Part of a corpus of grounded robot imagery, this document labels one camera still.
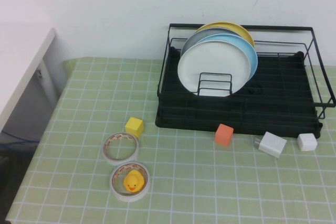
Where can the yellow rubber duck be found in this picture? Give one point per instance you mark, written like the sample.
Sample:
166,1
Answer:
134,181

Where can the light blue round plate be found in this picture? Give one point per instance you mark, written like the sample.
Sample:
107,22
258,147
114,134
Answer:
249,51

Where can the green checked tablecloth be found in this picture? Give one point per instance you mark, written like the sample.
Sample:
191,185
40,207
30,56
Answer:
210,182

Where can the white round plate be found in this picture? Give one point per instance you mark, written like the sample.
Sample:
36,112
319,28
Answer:
210,61

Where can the white cube block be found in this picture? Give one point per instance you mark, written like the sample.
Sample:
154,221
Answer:
307,142

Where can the white power adapter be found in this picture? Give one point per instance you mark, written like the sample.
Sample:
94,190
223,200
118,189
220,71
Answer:
273,144

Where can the orange cube block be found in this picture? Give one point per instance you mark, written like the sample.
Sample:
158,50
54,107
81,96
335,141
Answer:
223,135

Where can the grey round plate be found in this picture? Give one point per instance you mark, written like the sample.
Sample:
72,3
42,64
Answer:
194,39

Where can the double-sided tape roll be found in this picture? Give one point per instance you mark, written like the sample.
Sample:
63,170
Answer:
128,197
120,159

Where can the yellow cube block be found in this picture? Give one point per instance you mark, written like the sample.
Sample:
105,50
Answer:
134,127

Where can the white side table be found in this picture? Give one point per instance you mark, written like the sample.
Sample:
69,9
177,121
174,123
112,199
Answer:
15,58

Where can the black rack drip tray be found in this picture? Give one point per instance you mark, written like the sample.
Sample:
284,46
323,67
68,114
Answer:
275,103

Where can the yellow round plate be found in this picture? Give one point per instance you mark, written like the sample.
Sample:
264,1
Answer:
244,33

